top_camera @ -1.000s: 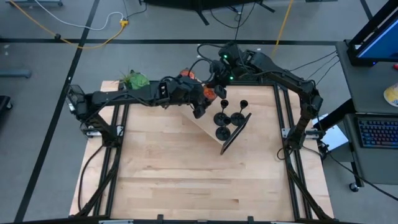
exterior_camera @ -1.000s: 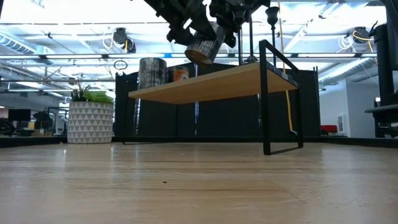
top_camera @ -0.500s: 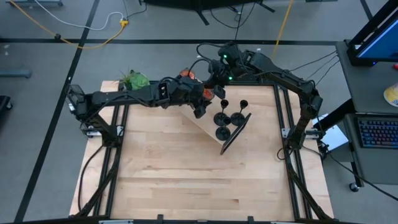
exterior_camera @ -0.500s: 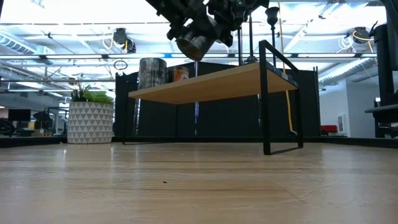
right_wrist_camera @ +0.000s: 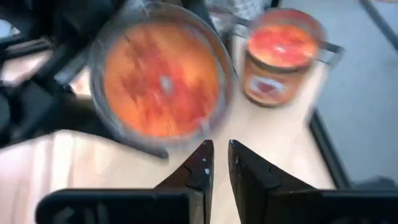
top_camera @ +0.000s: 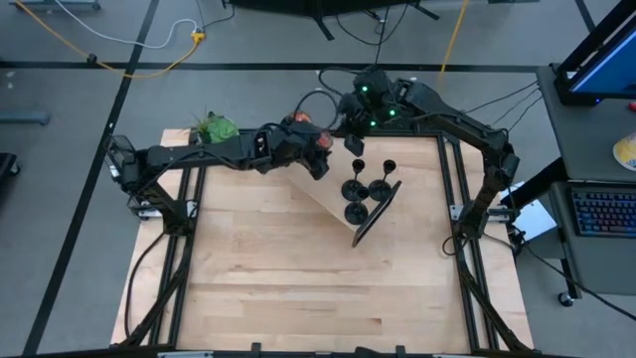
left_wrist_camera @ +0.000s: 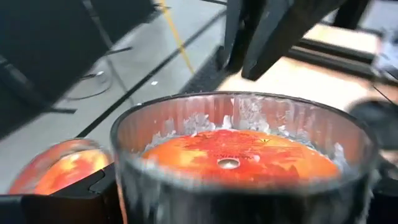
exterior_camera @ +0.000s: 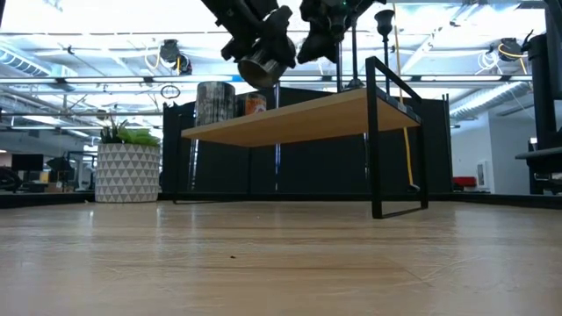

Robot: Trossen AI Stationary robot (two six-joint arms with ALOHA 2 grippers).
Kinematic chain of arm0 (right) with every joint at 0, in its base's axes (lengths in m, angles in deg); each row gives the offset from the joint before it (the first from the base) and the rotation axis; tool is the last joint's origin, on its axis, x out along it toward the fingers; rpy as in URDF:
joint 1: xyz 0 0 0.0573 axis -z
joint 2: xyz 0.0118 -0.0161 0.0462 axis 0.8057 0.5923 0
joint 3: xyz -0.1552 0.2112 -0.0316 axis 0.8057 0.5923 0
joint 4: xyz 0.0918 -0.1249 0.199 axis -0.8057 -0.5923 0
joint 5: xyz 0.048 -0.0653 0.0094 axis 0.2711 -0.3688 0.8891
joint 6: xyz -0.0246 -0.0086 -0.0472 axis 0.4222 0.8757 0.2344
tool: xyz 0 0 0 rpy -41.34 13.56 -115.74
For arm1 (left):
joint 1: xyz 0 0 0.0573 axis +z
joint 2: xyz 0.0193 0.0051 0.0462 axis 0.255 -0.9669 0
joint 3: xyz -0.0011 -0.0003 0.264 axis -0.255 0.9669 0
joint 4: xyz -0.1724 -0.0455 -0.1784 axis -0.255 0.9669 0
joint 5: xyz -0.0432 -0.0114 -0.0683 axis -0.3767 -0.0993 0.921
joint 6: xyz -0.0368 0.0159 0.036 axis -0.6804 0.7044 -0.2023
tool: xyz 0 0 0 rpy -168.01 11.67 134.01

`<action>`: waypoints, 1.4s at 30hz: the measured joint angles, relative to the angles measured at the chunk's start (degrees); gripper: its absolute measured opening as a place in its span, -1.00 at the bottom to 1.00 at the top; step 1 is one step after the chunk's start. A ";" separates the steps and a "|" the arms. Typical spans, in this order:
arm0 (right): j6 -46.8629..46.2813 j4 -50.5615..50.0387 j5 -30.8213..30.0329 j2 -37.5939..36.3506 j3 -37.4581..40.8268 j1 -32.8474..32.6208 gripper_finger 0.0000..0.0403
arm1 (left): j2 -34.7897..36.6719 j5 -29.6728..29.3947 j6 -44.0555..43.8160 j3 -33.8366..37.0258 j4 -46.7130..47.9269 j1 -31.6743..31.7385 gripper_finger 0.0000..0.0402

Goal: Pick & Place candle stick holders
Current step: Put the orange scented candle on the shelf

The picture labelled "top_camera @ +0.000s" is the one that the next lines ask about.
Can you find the black wheeled stand foot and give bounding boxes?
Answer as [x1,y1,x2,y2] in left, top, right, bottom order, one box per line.
[0,152,22,178]

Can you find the black hanging cable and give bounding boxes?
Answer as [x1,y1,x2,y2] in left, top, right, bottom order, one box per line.
[372,0,395,69]

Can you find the yellow white round plate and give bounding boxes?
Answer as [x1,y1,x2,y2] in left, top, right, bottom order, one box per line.
[611,130,636,173]

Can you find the white paper sheet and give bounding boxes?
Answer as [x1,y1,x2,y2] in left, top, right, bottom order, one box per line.
[500,179,558,244]

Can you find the yellow hanging cable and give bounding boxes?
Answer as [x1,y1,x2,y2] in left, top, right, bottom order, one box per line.
[436,0,471,81]

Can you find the black floor cable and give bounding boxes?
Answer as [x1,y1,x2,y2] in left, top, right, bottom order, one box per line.
[511,233,636,322]

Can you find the wooden shelf black metal frame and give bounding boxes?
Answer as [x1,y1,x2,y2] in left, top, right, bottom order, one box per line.
[285,132,402,249]

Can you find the thin black cable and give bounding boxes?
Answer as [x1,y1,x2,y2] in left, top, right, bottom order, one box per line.
[489,88,543,128]
[467,80,542,114]
[506,95,545,134]

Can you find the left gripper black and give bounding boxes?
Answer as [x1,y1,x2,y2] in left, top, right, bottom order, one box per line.
[276,120,333,182]

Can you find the backlit black keyboard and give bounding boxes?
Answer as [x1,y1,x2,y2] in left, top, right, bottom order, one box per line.
[569,187,636,238]

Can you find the grey floor stand foot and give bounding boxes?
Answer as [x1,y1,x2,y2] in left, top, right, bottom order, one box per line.
[0,110,51,126]
[9,0,101,12]

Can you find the black backdrop panel on stand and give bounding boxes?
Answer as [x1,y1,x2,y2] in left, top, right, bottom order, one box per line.
[226,0,441,42]

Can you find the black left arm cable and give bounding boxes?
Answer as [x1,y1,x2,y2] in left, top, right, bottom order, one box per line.
[121,231,168,344]

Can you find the green plant in patterned pot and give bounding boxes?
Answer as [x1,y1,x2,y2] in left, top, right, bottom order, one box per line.
[191,109,241,146]

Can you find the yellow floor extension cable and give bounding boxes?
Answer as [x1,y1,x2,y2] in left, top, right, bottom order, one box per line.
[13,0,207,81]

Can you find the black metal table frame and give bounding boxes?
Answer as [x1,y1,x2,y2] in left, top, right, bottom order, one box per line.
[118,127,536,358]

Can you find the dark grey keyboard tray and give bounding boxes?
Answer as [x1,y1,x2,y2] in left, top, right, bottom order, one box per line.
[548,179,636,295]

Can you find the black candlestick holder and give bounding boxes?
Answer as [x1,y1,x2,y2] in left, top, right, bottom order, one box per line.
[340,158,367,202]
[368,158,398,203]
[343,186,371,226]

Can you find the black desk support bar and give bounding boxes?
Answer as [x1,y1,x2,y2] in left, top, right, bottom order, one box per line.
[500,157,570,210]

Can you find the black computer monitor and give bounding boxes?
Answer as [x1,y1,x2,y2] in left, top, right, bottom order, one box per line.
[553,0,636,107]

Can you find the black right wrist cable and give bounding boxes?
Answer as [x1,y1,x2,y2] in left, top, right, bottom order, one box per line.
[293,66,363,131]

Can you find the grey side desk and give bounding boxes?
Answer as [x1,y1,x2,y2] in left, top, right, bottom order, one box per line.
[535,63,636,183]

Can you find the white floor cable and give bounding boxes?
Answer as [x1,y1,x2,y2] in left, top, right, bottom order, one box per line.
[53,0,200,51]

